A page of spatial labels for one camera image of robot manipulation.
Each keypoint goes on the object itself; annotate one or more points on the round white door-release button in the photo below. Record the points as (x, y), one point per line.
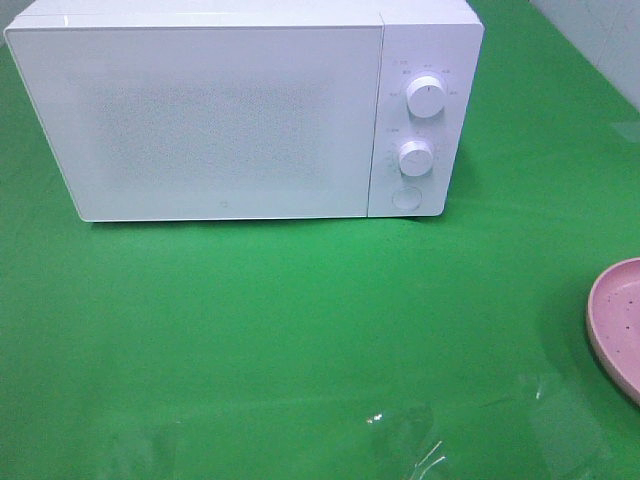
(407, 199)

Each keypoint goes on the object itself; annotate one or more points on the white microwave oven body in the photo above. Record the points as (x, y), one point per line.
(439, 38)

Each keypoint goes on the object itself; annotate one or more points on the lower white microwave knob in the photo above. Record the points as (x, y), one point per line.
(415, 158)

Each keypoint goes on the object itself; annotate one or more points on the white microwave door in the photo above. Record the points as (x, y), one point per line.
(191, 124)

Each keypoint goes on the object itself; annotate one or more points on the pink speckled plate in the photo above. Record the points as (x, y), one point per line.
(612, 323)

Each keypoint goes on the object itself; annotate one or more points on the upper white microwave knob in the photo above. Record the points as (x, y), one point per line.
(425, 96)

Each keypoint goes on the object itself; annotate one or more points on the white microwave knob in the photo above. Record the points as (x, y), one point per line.
(415, 158)
(425, 96)

